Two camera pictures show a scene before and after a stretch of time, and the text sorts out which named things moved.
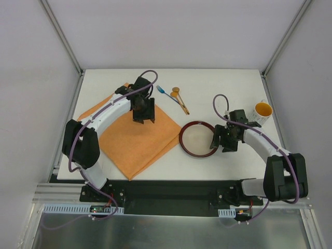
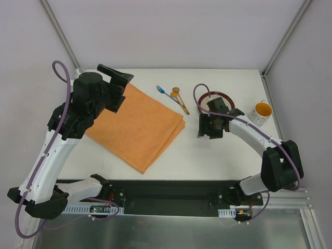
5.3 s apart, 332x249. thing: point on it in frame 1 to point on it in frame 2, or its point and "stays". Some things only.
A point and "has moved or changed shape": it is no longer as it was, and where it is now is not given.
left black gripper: (144, 114) to (117, 93)
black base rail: (168, 197) stays
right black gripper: (224, 137) to (203, 125)
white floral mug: (261, 112) stays
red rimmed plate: (196, 138) to (227, 101)
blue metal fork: (162, 91) stays
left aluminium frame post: (61, 36) stays
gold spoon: (177, 89) stays
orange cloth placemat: (130, 145) has moved or changed shape
